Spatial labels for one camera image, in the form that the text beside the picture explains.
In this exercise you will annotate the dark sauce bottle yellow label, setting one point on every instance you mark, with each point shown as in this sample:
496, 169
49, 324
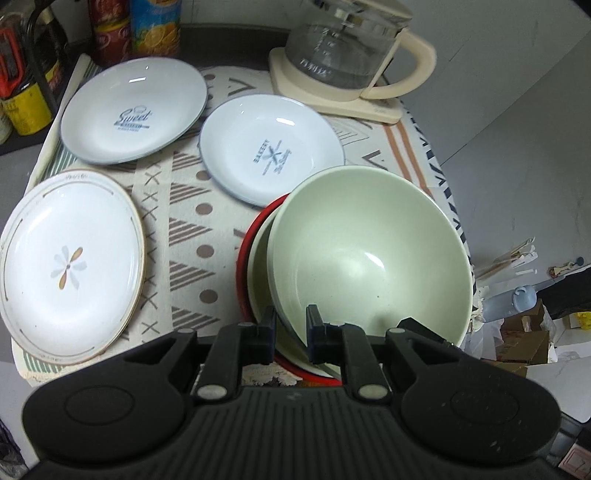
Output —
27, 108

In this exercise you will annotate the pale green bowl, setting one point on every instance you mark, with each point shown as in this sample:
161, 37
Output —
369, 240

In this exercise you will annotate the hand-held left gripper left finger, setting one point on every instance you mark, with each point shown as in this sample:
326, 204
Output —
265, 333

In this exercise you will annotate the white gold-rimmed flower plate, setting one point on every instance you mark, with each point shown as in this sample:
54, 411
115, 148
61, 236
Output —
69, 267

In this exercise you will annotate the small yellow item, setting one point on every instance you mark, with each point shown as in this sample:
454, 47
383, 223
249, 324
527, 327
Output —
582, 321

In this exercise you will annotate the large blue-rimmed printed plate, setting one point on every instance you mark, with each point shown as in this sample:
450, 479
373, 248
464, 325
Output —
134, 106

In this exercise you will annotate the brown cardboard box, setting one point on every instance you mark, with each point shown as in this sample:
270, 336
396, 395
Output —
526, 341

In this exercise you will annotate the red drink can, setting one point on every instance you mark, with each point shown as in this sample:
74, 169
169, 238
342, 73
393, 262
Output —
113, 44

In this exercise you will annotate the beige bowl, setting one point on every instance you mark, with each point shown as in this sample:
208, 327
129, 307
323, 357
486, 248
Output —
258, 263

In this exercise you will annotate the small blue-rimmed printed plate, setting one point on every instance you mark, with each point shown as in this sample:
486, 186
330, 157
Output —
272, 143

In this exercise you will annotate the patterned beige table cloth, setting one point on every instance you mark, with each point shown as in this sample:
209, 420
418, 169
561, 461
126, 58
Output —
194, 217

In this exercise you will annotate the cream kettle base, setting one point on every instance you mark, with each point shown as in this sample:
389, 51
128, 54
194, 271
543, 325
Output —
323, 99

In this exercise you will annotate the red bowl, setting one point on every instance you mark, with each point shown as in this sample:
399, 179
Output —
296, 366

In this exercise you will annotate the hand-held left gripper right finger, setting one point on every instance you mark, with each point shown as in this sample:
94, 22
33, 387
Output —
316, 333

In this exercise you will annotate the orange juice bottle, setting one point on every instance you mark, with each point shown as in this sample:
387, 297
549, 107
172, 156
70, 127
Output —
154, 27

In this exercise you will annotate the pale blue plastic jug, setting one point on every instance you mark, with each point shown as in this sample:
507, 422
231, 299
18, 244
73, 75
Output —
508, 302

